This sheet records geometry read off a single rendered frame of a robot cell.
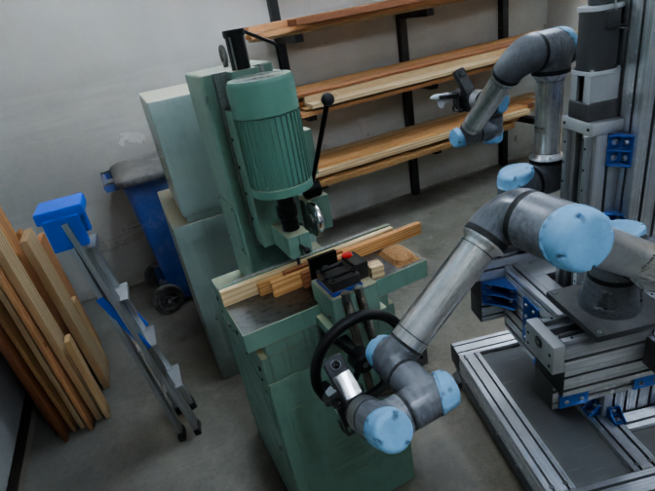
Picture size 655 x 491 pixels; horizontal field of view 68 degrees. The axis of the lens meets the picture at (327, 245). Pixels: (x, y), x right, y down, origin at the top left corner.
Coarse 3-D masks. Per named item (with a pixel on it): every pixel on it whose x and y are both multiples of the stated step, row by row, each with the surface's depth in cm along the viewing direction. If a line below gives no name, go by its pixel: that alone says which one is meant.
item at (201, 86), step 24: (192, 72) 148; (192, 96) 151; (216, 96) 137; (216, 120) 139; (216, 144) 142; (216, 168) 155; (240, 192) 150; (240, 216) 153; (240, 240) 159; (240, 264) 176; (264, 264) 162
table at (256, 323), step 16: (368, 256) 155; (400, 272) 144; (416, 272) 147; (304, 288) 144; (384, 288) 144; (240, 304) 142; (256, 304) 140; (272, 304) 139; (288, 304) 138; (304, 304) 136; (240, 320) 134; (256, 320) 133; (272, 320) 132; (288, 320) 132; (304, 320) 134; (320, 320) 133; (240, 336) 132; (256, 336) 129; (272, 336) 131
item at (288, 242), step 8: (272, 224) 148; (280, 224) 147; (280, 232) 142; (288, 232) 141; (296, 232) 140; (304, 232) 139; (280, 240) 144; (288, 240) 137; (296, 240) 138; (304, 240) 139; (288, 248) 139; (296, 248) 139; (296, 256) 140
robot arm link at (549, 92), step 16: (544, 32) 145; (560, 32) 145; (560, 48) 144; (576, 48) 147; (544, 64) 146; (560, 64) 147; (544, 80) 151; (560, 80) 151; (544, 96) 154; (560, 96) 153; (544, 112) 156; (560, 112) 156; (544, 128) 158; (560, 128) 158; (544, 144) 160; (560, 144) 161; (528, 160) 168; (544, 160) 162; (560, 160) 161; (544, 176) 162; (560, 176) 164; (544, 192) 164
